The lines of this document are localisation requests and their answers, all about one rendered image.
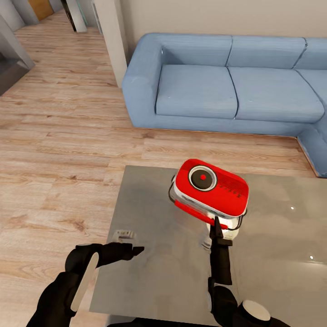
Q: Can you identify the radio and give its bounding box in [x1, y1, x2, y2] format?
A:
[171, 159, 249, 230]

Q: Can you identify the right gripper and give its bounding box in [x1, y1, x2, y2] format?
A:
[209, 216, 232, 269]

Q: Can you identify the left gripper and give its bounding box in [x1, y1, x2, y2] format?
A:
[108, 242, 144, 264]

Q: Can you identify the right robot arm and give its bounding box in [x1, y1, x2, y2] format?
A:
[197, 216, 289, 327]

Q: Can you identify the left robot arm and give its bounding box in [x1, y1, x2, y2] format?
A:
[26, 229, 144, 327]

